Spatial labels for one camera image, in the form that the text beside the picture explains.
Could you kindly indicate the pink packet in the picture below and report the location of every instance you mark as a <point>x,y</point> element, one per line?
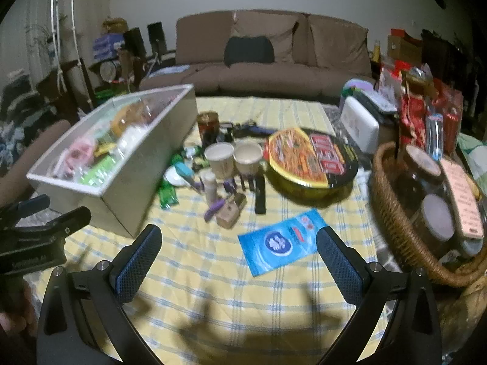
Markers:
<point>78,154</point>

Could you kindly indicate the white storage box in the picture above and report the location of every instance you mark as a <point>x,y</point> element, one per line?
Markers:
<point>125,186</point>

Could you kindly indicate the dark cabinet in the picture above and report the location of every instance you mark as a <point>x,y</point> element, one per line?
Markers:
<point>456,64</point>

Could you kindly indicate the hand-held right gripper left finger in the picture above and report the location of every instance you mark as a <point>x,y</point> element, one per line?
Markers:
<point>137,266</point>

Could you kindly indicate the brown sofa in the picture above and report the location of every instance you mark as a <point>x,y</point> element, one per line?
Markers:
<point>274,76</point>

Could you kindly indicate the green plastic bag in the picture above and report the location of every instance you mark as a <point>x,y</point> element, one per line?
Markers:
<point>110,92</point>

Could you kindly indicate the small white bottle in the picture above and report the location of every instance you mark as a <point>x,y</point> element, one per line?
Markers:
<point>210,188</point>

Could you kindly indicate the white hanging rack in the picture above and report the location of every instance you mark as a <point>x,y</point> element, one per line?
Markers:
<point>61,45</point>

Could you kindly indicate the red drink can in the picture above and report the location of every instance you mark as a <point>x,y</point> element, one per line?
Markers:
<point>208,127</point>

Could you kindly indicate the small teal case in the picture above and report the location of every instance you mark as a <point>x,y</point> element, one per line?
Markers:
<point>186,173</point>

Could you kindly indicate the white paper cup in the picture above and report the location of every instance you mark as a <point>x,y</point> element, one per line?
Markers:
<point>220,157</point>
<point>247,157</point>

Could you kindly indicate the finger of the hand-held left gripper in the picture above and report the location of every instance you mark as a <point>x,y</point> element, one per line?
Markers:
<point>26,206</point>
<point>74,220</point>

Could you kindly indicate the green foil packet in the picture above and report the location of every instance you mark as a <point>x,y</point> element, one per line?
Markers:
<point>167,196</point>

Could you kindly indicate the black rectangular bar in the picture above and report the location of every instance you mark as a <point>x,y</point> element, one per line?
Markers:
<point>260,196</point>

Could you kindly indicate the grey patterned table mat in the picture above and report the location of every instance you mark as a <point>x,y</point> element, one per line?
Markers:
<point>334,116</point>

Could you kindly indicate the black speaker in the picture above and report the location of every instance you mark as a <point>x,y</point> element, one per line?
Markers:
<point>135,42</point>
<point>156,37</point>

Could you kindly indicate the yellow bottle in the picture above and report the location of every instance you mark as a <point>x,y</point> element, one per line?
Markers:
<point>377,51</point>

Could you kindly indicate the black cushion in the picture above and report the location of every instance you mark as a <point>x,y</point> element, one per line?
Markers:
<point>249,51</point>

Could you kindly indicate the white and red snack bag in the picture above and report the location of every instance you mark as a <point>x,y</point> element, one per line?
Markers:
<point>390,81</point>

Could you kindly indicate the blue wet wipes packet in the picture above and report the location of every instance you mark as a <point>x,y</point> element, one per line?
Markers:
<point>279,243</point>

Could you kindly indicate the light green cloth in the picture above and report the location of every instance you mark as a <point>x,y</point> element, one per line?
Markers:
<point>473,156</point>

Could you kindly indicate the blue cardboard box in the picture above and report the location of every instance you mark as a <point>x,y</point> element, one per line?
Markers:
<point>108,47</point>

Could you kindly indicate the round white clock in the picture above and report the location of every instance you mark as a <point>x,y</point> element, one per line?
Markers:
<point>109,71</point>

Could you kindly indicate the black flat device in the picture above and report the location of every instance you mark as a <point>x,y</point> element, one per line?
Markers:
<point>376,102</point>

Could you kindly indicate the beige foundation bottle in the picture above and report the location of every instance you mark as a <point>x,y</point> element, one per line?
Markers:
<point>230,213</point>

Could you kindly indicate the purple round container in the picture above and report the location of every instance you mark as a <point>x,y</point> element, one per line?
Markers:
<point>357,84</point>

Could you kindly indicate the instant noodle bowl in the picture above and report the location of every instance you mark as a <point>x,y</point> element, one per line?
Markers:
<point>312,159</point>

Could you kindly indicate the white paper sheets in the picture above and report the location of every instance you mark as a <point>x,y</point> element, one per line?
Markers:
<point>169,71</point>

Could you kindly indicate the white rounded plastic box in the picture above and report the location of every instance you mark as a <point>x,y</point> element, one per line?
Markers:
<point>359,125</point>

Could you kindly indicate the glass jar with lid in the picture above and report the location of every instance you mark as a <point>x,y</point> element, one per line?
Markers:
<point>422,163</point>
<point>435,220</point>

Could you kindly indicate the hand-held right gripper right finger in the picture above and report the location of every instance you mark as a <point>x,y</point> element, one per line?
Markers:
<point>340,266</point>

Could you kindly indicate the long dark blue stick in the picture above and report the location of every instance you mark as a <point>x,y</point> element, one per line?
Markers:
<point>253,129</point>

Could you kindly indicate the purple eyelash curler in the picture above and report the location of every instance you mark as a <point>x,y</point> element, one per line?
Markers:
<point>215,209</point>

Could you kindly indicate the wicker basket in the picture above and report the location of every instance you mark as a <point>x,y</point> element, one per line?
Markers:
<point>395,216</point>

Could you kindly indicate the person's left hand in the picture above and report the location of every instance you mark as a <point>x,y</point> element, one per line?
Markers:
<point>17,323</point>

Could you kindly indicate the yellow checked cloth desktop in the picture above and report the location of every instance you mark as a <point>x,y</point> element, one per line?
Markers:
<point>213,311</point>

